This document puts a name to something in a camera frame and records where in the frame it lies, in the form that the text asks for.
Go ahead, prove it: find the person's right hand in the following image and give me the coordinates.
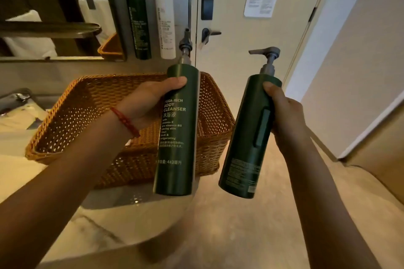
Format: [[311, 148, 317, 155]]
[[263, 82, 308, 149]]

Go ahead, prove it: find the person's left hand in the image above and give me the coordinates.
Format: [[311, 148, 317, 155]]
[[115, 76, 187, 131]]

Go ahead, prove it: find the green pump bottle white lettering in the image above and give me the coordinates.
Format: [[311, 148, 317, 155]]
[[153, 28, 201, 197]]

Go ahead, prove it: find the green pump bottle plain back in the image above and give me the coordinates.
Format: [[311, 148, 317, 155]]
[[218, 47, 283, 199]]

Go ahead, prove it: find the person's right forearm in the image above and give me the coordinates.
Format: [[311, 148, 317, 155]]
[[278, 132, 382, 269]]

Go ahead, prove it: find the person's left forearm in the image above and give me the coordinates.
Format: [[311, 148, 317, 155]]
[[0, 114, 139, 269]]

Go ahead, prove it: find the woven wicker basket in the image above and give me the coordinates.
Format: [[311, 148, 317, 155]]
[[25, 72, 235, 189]]

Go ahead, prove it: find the beige door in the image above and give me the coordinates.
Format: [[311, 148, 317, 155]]
[[195, 0, 336, 86]]

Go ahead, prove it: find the black door lock panel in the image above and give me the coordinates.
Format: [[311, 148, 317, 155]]
[[201, 0, 214, 21]]

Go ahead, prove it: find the white sink basin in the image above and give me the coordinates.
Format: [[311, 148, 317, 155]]
[[41, 177, 202, 263]]

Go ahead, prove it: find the chrome faucet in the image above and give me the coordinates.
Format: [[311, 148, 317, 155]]
[[0, 88, 33, 115]]

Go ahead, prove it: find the red string bracelet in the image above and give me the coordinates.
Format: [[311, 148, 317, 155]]
[[110, 107, 141, 138]]

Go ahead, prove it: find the wall-mounted white pump bottle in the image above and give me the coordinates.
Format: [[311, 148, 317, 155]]
[[154, 0, 176, 59]]

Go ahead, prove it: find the black door handle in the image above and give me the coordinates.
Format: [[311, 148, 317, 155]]
[[201, 28, 222, 45]]

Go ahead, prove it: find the wall-mounted green pump bottle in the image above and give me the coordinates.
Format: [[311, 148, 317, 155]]
[[126, 0, 152, 60]]

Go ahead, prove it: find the wall mirror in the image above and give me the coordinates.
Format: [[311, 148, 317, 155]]
[[0, 0, 127, 63]]

